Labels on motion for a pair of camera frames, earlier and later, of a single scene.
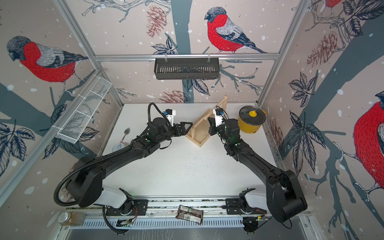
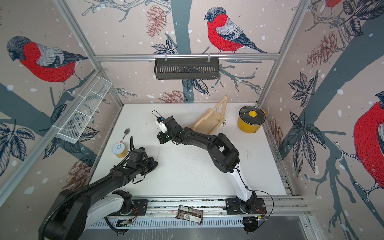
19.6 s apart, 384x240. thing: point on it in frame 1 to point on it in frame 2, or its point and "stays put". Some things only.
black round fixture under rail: x=250 y=224 stays put
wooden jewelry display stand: x=199 y=132 stays put
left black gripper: x=183 y=132 to x=151 y=160
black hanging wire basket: x=186 y=68 stays put
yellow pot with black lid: x=250 y=118 stays put
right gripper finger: x=213 y=129 to x=163 y=137
